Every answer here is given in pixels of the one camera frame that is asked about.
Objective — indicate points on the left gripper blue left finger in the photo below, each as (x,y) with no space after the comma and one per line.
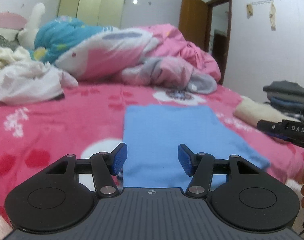
(106,165)

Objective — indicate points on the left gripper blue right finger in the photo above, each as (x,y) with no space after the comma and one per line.
(198,166)

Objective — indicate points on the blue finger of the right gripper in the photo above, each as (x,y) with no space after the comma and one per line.
(270,127)
(277,137)

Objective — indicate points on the light blue t-shirt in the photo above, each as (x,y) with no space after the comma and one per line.
(154,132)

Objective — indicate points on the stack of dark folded clothes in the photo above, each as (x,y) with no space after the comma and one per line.
(287,97)

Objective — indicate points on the folded beige garment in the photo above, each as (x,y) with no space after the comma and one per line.
(252,112)

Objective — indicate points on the pink floral fleece blanket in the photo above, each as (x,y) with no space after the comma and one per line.
(90,119)

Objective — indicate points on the black garment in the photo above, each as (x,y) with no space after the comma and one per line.
(59,97)

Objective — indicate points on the white crumpled sheet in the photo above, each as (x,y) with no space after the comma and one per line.
(31,82)

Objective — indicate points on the pink grey white duvet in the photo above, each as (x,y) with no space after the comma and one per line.
(156,55)

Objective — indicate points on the wooden framed mirror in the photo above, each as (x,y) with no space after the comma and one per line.
(195,23)

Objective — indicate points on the teal floral quilt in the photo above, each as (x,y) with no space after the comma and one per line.
(60,35)

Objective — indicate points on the cream fleece cloth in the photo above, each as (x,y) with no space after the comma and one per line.
(9,56)

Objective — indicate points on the white plush toy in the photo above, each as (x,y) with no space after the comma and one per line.
(27,35)

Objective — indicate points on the yellow green cabinet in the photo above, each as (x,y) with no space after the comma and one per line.
(93,12)

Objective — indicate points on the grey green pillow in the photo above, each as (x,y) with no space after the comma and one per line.
(4,43)

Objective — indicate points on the white headboard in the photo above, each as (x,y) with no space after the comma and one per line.
(10,24)

